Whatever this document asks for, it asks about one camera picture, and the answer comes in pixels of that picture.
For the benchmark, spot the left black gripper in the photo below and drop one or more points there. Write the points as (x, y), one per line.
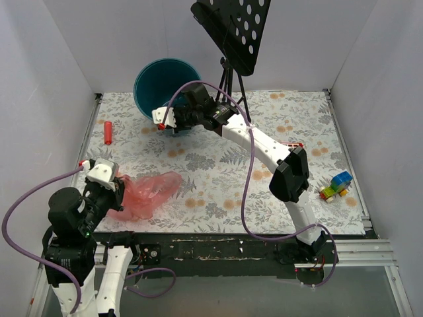
(118, 192)

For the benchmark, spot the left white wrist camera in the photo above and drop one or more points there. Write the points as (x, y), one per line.
(102, 172)

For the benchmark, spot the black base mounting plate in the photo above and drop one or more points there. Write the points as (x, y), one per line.
(264, 268)

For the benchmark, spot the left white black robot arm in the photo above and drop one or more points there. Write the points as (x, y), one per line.
(77, 255)

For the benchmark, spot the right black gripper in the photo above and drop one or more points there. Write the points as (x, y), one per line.
(180, 119)

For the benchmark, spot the teal plastic trash bin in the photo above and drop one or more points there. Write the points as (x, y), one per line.
(158, 81)

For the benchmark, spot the red toy calculator block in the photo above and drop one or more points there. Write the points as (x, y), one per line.
(292, 144)

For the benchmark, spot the red plastic trash bag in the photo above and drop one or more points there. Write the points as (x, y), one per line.
(144, 195)

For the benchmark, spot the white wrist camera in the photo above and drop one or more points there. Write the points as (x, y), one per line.
(164, 118)
(102, 172)

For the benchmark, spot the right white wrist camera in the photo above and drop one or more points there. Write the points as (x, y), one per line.
(164, 118)

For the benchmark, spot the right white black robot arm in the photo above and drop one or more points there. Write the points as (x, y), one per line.
(289, 168)

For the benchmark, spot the floral patterned table mat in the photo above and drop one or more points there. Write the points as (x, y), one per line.
(222, 189)

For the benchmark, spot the black perforated music stand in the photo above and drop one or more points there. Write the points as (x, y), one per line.
(236, 28)

